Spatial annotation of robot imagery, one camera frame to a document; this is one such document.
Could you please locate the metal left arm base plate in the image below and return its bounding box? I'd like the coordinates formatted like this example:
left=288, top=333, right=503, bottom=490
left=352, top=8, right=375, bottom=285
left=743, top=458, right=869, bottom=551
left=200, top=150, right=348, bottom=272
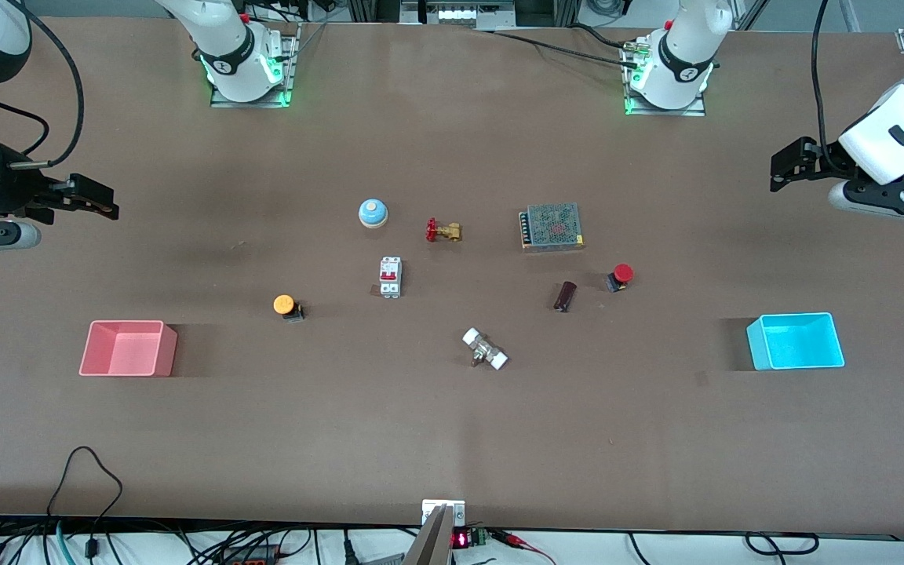
left=622, top=39, right=708, bottom=118

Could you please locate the metal fitting with white ends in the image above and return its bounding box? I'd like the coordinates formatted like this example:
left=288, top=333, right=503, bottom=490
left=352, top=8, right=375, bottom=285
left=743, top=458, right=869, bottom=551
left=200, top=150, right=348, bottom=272
left=461, top=327, right=509, bottom=371

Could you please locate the pink plastic box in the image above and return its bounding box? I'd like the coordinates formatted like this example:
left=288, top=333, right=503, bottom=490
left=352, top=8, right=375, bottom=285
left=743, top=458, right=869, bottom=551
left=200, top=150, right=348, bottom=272
left=78, top=319, right=179, bottom=378

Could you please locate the teal cable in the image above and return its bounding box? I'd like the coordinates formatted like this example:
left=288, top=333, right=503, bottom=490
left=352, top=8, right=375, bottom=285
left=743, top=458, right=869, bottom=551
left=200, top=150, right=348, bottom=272
left=54, top=519, right=78, bottom=565

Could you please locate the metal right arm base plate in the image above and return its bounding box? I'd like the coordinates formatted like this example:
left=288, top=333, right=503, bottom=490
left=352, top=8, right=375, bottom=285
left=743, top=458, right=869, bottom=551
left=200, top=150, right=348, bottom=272
left=209, top=22, right=300, bottom=109

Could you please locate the grey control device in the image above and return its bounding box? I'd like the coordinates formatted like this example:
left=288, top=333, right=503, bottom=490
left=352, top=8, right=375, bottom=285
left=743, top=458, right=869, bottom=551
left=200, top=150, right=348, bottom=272
left=399, top=0, right=517, bottom=26

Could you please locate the black cable on table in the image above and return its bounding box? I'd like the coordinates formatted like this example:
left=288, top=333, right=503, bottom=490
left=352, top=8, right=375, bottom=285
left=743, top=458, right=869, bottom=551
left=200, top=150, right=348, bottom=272
left=468, top=27, right=645, bottom=67

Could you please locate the red clip lead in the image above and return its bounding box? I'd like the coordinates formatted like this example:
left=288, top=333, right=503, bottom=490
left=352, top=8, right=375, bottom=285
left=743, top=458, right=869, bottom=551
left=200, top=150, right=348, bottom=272
left=495, top=532, right=556, bottom=565

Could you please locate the cyan plastic box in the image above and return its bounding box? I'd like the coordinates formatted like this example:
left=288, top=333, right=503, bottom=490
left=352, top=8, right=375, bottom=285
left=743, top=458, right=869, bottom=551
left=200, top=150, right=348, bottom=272
left=745, top=312, right=846, bottom=371

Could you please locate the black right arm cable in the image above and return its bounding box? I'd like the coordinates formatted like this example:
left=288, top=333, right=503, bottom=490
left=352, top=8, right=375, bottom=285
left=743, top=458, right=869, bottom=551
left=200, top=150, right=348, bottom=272
left=0, top=0, right=86, bottom=170

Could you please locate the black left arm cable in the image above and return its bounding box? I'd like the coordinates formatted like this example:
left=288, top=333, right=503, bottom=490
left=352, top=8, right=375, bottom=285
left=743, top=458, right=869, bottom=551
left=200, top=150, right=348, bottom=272
left=811, top=0, right=853, bottom=175

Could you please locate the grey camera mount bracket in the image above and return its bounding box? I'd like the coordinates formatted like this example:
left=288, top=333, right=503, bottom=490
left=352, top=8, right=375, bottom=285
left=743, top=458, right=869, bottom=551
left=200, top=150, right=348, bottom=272
left=403, top=499, right=467, bottom=565

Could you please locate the white red circuit breaker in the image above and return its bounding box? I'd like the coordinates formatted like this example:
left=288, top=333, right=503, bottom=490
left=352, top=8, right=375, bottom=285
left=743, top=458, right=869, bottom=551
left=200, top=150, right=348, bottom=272
left=378, top=257, right=403, bottom=299

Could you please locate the metal mesh power supply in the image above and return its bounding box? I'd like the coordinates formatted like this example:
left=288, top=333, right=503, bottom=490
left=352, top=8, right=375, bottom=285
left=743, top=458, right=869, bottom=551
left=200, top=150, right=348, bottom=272
left=519, top=202, right=585, bottom=252

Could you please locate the black orange power strip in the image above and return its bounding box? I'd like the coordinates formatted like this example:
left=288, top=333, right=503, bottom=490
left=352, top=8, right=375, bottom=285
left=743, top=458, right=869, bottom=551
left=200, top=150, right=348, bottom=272
left=221, top=544, right=284, bottom=565

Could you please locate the black looped cable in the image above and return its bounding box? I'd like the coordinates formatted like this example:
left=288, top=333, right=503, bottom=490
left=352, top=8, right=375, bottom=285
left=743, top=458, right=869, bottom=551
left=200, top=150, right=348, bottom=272
left=46, top=446, right=124, bottom=560

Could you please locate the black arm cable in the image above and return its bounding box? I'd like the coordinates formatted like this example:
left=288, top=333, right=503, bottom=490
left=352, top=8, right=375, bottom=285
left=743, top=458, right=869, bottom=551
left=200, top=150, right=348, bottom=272
left=811, top=0, right=853, bottom=175
left=0, top=0, right=86, bottom=170

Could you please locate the black coiled cable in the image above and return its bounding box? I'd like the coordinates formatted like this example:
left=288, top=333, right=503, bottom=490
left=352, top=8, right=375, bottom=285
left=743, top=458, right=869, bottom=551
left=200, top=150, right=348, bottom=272
left=745, top=532, right=820, bottom=556

